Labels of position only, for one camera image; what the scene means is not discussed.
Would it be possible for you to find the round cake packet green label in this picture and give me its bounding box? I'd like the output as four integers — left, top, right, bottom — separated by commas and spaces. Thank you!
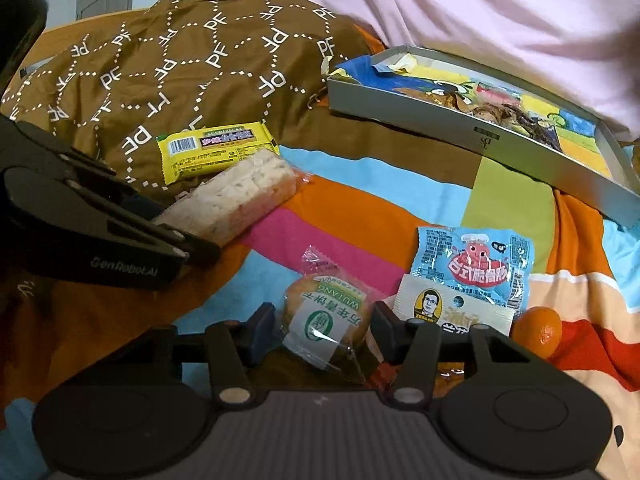
280, 245, 382, 382

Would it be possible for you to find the rice cracker packet yellow label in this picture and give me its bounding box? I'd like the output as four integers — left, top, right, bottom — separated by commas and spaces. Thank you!
152, 121, 313, 248

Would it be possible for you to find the white portrait snack packet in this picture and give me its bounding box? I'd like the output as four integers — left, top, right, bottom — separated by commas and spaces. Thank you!
392, 275, 521, 342

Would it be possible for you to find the pale tape piece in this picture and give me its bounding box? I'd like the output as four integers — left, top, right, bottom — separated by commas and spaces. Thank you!
372, 52, 417, 74

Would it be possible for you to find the light blue snack packet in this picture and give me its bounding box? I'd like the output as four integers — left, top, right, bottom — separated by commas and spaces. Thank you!
410, 226, 536, 322

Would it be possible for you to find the pink white snack packet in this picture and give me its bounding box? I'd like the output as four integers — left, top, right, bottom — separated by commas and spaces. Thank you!
475, 82, 523, 107

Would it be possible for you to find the clear dark snack packet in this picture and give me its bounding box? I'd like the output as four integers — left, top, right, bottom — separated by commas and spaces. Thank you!
467, 102, 536, 134

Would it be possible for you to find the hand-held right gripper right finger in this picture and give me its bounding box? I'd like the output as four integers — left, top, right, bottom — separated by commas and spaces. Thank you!
371, 301, 508, 408

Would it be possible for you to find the pink sheet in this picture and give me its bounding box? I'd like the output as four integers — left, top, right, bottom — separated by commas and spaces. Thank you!
240, 0, 640, 142

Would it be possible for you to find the small orange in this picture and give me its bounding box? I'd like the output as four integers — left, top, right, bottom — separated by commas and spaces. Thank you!
512, 306, 564, 359

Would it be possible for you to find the wooden bed rail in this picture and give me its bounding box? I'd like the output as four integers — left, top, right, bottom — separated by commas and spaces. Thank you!
20, 9, 156, 76

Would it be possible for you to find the colourful striped cartoon blanket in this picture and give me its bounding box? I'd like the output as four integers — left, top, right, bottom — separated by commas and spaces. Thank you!
0, 145, 640, 480

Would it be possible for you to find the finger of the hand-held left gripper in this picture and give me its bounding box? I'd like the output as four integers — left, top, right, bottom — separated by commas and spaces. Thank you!
0, 116, 168, 223
65, 180, 222, 268

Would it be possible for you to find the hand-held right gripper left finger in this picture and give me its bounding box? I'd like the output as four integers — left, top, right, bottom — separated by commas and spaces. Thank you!
147, 301, 281, 408

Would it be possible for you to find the grey shallow box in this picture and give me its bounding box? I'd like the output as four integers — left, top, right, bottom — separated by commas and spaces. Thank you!
325, 46, 640, 233

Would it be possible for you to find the brown patterned pillow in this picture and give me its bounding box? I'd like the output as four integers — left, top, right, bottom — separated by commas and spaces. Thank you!
0, 0, 382, 202

